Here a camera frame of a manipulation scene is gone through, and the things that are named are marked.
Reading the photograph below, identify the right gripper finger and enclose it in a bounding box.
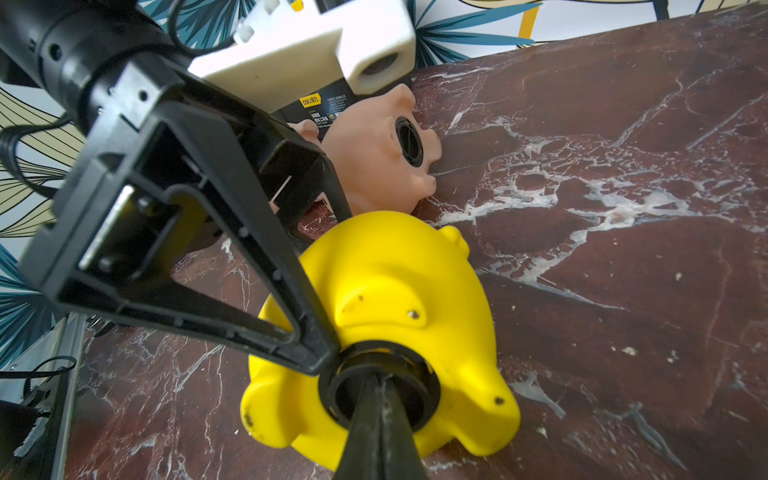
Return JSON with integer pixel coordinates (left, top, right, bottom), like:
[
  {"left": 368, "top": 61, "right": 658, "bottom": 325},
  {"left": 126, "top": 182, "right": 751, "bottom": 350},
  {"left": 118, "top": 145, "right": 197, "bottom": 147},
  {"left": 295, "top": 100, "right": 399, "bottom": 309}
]
[{"left": 333, "top": 375, "right": 428, "bottom": 480}]

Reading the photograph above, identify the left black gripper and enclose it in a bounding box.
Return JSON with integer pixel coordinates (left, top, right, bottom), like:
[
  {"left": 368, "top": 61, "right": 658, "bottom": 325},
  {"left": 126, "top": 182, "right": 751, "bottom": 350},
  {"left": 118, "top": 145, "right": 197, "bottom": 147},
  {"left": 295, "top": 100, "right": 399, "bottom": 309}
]
[{"left": 1, "top": 1, "right": 351, "bottom": 375}]

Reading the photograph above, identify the black round plug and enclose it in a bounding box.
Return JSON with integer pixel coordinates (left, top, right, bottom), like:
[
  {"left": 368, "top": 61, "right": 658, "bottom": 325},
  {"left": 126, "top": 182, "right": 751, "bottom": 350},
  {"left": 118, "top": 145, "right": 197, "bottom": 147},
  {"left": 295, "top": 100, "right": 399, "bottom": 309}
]
[
  {"left": 395, "top": 117, "right": 424, "bottom": 168},
  {"left": 317, "top": 340, "right": 442, "bottom": 433}
]

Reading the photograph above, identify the pink piggy bank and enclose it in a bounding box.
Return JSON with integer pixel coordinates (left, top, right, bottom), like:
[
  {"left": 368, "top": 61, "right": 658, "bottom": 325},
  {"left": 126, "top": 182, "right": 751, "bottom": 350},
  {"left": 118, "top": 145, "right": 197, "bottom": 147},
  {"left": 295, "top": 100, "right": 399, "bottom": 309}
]
[{"left": 290, "top": 84, "right": 442, "bottom": 215}]

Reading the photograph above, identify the yellow piggy bank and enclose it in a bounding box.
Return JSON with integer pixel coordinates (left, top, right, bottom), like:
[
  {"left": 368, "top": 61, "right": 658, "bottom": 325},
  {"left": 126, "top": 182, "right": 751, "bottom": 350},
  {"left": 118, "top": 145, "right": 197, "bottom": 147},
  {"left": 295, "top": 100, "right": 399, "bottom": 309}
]
[{"left": 240, "top": 211, "right": 521, "bottom": 470}]

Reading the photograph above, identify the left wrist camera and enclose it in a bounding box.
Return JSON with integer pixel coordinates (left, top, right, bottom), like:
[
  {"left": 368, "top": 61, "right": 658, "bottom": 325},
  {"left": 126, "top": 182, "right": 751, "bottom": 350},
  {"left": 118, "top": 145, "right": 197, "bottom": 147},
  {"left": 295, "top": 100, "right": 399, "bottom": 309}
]
[{"left": 189, "top": 1, "right": 416, "bottom": 112}]

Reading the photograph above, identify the aluminium front rail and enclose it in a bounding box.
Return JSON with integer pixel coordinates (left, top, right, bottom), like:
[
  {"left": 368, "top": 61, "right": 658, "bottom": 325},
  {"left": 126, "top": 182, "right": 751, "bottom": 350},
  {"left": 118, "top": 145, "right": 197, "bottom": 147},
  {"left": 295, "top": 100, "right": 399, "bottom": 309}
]
[{"left": 1, "top": 313, "right": 86, "bottom": 479}]

